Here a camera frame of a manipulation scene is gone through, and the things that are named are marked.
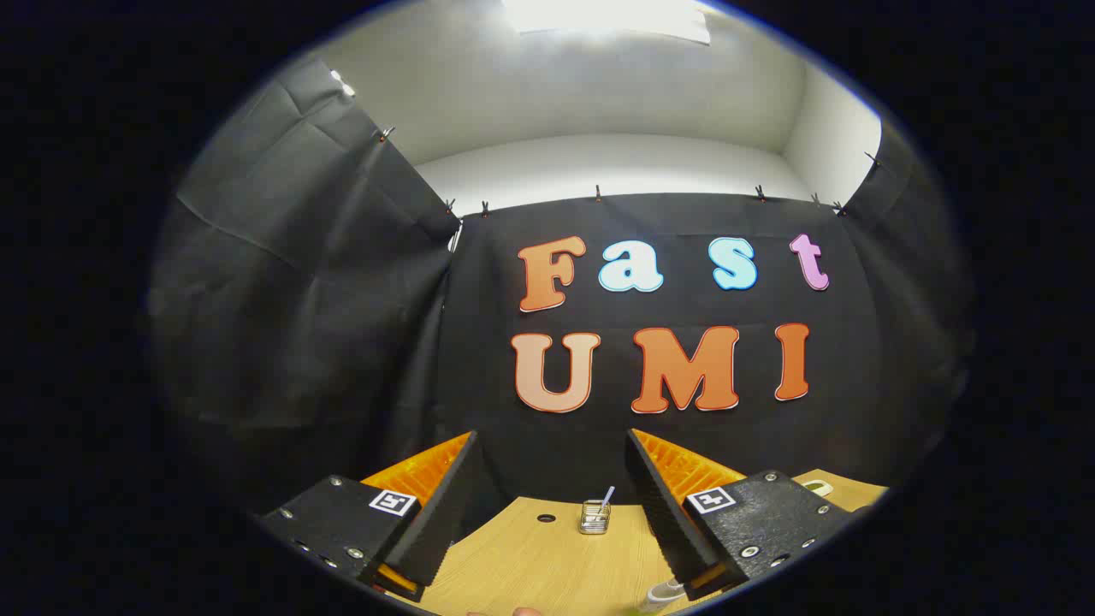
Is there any black backdrop cloth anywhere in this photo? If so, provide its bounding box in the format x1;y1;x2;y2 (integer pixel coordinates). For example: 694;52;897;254
147;56;976;548

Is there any wooden table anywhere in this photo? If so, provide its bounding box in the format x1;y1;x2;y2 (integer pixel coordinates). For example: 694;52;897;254
385;468;891;616

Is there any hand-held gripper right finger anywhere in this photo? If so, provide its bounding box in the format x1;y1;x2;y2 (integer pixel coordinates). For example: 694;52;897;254
625;428;854;602

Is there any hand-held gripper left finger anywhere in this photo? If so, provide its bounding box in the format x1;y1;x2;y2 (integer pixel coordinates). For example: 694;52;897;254
259;430;482;603

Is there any clear juice bottle white label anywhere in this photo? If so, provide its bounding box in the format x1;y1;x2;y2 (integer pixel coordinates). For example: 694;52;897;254
640;579;687;613

